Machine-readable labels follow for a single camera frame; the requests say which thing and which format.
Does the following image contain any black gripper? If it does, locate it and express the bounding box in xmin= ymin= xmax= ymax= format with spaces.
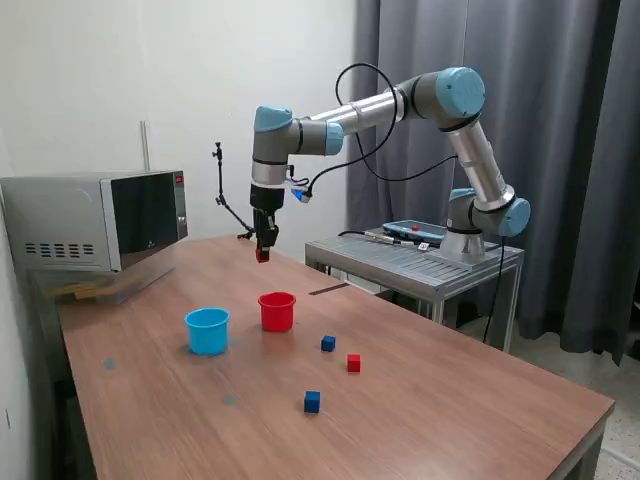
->
xmin=250 ymin=184 xmax=285 ymax=251

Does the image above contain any red plastic cup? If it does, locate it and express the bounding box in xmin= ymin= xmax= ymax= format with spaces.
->
xmin=257 ymin=291 xmax=297 ymax=334

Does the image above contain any blue plastic cup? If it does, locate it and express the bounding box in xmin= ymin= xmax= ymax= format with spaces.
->
xmin=183 ymin=307 xmax=232 ymax=357

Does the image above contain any robot teach pendant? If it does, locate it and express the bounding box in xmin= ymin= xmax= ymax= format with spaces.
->
xmin=382 ymin=218 xmax=446 ymax=240

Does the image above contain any clear plastic box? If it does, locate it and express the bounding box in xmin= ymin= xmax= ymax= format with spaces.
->
xmin=27 ymin=244 xmax=176 ymax=306

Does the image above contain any wooden block stack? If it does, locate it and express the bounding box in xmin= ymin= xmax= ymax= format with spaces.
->
xmin=53 ymin=282 xmax=119 ymax=302

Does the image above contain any silver microwave oven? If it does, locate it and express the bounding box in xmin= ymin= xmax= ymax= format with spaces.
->
xmin=0 ymin=168 xmax=189 ymax=274

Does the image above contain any grey curtain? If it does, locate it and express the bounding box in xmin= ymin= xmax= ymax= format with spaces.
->
xmin=346 ymin=0 xmax=640 ymax=366

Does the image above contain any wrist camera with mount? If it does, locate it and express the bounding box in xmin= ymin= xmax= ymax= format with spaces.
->
xmin=284 ymin=177 xmax=315 ymax=205

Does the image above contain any white wall pipe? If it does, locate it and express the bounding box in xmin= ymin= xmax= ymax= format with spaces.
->
xmin=139 ymin=118 xmax=151 ymax=171

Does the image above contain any black camera cable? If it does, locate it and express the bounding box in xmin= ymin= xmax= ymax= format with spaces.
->
xmin=307 ymin=62 xmax=461 ymax=199

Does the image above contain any black power cable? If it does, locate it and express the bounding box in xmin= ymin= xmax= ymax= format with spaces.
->
xmin=480 ymin=233 xmax=506 ymax=344

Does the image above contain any white floor cable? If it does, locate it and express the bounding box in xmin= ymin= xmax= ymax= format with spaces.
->
xmin=602 ymin=446 xmax=640 ymax=465

